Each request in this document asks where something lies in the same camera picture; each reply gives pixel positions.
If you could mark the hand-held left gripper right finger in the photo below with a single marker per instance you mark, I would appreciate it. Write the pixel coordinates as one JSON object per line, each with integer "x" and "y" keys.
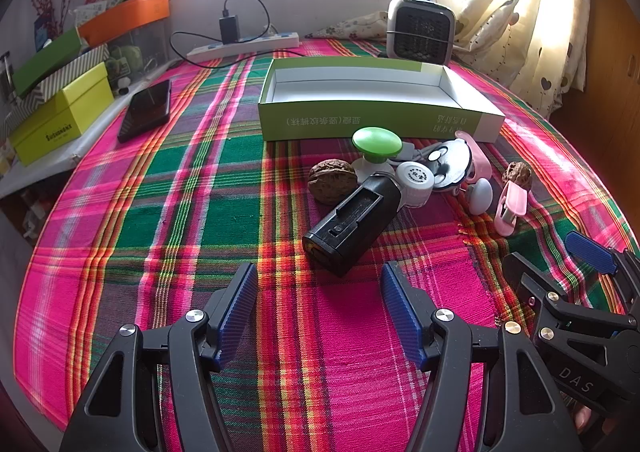
{"x": 400, "y": 314}

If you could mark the black round white-spotted holder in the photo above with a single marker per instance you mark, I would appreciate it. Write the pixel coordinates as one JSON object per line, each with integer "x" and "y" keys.
{"x": 452, "y": 167}

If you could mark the clear plastic container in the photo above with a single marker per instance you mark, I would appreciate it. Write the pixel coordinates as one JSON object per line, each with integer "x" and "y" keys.
{"x": 150, "y": 44}

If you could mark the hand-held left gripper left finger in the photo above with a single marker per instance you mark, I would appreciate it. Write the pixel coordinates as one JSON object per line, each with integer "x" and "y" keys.
{"x": 237, "y": 317}

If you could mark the pink green plaid blanket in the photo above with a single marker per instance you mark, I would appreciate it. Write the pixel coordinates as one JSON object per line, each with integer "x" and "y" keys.
{"x": 200, "y": 192}

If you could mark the orange box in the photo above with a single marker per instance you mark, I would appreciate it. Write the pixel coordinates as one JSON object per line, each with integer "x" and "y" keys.
{"x": 125, "y": 17}

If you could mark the pink plastic band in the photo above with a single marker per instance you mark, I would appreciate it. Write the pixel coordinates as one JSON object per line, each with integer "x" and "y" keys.
{"x": 481, "y": 159}

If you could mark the grey space heater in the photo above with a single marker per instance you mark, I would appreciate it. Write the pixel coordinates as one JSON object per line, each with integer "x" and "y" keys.
{"x": 421, "y": 29}

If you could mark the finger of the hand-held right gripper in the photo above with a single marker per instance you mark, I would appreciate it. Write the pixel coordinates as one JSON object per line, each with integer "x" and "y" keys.
{"x": 525, "y": 282}
{"x": 590, "y": 252}

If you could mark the black charger adapter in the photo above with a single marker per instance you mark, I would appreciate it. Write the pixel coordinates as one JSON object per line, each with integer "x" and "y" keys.
{"x": 229, "y": 29}

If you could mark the green cardboard box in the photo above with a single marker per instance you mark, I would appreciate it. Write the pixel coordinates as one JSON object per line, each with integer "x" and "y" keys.
{"x": 350, "y": 122}

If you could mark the grey round-headed knob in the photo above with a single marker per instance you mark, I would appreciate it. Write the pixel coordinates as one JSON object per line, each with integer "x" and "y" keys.
{"x": 481, "y": 197}

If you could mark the pink plastic clip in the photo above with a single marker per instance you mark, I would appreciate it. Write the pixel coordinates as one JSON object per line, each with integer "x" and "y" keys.
{"x": 511, "y": 207}

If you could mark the white power strip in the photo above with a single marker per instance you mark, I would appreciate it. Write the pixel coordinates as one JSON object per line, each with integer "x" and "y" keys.
{"x": 240, "y": 46}

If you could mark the large smooth walnut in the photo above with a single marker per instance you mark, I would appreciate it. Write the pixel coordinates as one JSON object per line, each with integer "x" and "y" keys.
{"x": 331, "y": 182}

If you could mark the green mushroom-shaped knob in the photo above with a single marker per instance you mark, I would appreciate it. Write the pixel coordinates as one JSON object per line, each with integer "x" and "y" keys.
{"x": 377, "y": 141}

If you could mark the black smartphone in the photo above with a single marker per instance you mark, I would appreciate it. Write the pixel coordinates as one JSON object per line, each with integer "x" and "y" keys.
{"x": 145, "y": 109}

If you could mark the cream heart-print curtain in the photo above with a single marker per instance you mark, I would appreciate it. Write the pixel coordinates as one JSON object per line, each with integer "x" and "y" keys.
{"x": 540, "y": 22}

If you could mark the floral pillow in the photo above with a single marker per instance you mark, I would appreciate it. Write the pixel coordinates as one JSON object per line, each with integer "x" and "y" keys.
{"x": 350, "y": 27}

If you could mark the grey striped box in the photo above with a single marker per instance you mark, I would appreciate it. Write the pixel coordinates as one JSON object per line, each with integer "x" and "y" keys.
{"x": 65, "y": 74}

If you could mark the yellow-green box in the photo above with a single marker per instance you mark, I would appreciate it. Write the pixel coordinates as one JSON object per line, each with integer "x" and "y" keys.
{"x": 60, "y": 117}

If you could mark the green box lid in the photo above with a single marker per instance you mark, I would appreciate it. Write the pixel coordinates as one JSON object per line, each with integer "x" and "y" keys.
{"x": 45, "y": 59}

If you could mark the wooden wardrobe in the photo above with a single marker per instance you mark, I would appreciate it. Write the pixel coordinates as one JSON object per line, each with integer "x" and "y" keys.
{"x": 610, "y": 57}

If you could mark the person's right hand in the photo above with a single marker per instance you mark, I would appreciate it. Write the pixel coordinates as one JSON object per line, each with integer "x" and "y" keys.
{"x": 583, "y": 419}

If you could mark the black battery charger case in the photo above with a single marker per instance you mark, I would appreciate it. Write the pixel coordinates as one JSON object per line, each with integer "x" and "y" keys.
{"x": 350, "y": 222}

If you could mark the white shelf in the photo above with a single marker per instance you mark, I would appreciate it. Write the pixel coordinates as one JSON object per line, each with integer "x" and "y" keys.
{"x": 50, "y": 167}

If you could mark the white bottle cap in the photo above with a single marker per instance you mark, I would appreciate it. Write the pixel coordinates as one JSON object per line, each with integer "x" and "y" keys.
{"x": 414, "y": 182}

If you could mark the small rough walnut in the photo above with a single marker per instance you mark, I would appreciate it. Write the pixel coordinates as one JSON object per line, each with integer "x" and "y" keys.
{"x": 517, "y": 176}

